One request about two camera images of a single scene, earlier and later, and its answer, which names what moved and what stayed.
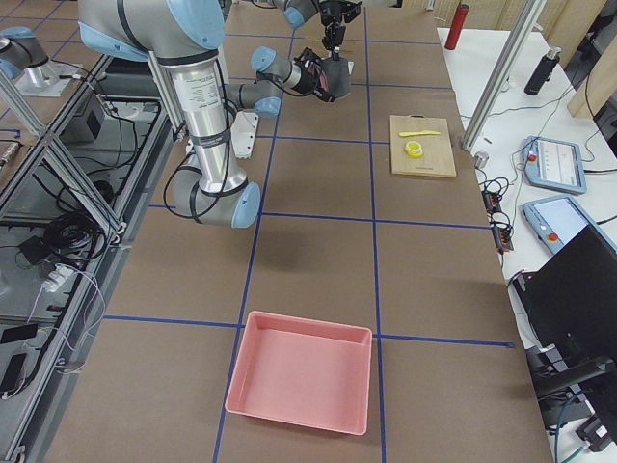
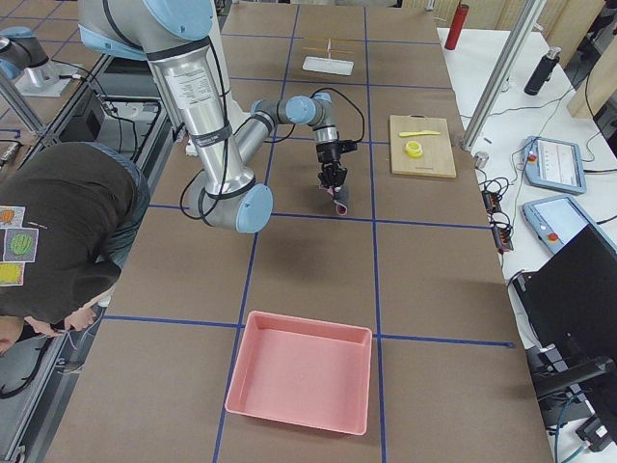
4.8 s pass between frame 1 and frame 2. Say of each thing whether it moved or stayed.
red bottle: stayed
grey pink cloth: moved
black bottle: stayed
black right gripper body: moved
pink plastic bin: stayed
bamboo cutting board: stayed
